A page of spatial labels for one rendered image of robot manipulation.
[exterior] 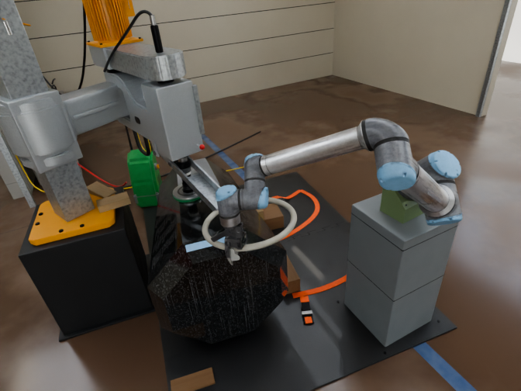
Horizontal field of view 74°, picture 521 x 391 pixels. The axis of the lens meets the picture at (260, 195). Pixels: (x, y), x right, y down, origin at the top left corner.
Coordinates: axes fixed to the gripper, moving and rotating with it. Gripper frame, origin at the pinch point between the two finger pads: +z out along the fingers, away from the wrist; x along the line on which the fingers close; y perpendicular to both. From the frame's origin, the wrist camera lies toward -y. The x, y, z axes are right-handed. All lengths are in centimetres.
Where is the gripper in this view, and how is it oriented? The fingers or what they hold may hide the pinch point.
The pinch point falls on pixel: (232, 258)
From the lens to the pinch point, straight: 165.4
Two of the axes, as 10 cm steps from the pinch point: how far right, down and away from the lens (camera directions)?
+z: 1.0, 8.8, 4.6
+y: 9.4, 0.6, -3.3
